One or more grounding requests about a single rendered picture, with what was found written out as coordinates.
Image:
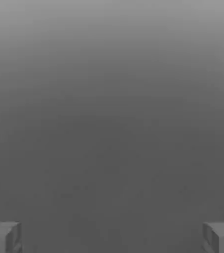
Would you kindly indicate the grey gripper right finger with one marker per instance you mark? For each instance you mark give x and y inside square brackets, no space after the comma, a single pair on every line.
[222,240]

